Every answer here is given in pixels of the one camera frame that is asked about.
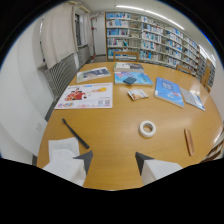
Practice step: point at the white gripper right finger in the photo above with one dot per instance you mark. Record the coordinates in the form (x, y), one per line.
(156, 169)

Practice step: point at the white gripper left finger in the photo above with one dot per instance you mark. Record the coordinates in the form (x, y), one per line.
(68, 167)

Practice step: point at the orange wooden comb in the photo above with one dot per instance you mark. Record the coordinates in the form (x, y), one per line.
(189, 142)

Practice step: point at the white paper sheet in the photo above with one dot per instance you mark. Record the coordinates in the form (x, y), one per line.
(63, 148)

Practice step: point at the black pen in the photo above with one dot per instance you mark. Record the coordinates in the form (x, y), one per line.
(75, 133)

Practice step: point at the white tape roll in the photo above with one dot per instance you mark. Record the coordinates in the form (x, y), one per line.
(147, 129)

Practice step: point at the wooden chair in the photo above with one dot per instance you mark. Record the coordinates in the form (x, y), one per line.
(125, 55)
(183, 69)
(215, 150)
(206, 78)

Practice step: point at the white poster with red figure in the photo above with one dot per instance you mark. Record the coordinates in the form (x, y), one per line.
(85, 95)

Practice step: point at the small snack packet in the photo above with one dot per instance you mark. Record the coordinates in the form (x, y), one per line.
(137, 94)

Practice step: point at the thick blue book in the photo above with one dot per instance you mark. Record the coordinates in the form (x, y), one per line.
(169, 91)

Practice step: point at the grey-blue booklet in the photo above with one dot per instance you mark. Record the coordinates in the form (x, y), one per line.
(193, 99)

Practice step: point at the small dark blue box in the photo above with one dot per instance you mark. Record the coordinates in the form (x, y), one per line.
(129, 80)

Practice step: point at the grey radiator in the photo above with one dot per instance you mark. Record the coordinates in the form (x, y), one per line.
(63, 74)

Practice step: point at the blue illustrated book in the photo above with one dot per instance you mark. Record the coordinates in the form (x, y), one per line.
(133, 78)

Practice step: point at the grey magazine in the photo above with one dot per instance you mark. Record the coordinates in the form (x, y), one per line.
(93, 74)

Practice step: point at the green and dark book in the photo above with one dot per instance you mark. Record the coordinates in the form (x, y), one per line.
(129, 67)

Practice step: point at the long library bookshelf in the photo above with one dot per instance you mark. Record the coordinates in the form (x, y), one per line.
(156, 39)

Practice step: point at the white curtain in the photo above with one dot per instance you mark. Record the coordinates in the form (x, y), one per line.
(59, 33)

